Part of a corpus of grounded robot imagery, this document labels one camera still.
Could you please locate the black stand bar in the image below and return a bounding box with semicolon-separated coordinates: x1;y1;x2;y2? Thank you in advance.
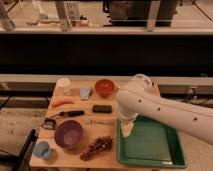
12;129;36;171

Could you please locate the small blue cup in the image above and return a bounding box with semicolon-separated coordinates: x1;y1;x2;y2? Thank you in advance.
33;141;51;160

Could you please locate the orange carrot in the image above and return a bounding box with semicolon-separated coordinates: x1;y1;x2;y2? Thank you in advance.
51;99;73;107

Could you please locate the clear glass with white lid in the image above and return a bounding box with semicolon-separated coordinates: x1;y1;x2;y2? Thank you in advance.
56;78;71;95

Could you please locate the light blue cloth piece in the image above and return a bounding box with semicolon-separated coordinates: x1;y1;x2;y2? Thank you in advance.
79;87;92;100

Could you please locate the green plastic tray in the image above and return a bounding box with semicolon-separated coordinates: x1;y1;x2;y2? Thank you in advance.
116;116;187;169

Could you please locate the purple bowl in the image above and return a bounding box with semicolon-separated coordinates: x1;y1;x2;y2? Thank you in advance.
54;120;83;149

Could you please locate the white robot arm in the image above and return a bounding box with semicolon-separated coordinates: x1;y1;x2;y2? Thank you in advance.
116;74;213;145

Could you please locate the red orange bowl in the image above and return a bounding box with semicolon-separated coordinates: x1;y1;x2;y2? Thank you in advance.
95;79;115;98

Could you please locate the bunch of dark grapes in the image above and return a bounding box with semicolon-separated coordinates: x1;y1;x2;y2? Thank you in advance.
80;136;113;161

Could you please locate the black handled brush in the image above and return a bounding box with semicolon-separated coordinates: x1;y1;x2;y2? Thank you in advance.
49;110;85;118

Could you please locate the black rectangular block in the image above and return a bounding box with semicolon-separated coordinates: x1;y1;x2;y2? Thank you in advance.
92;105;112;113

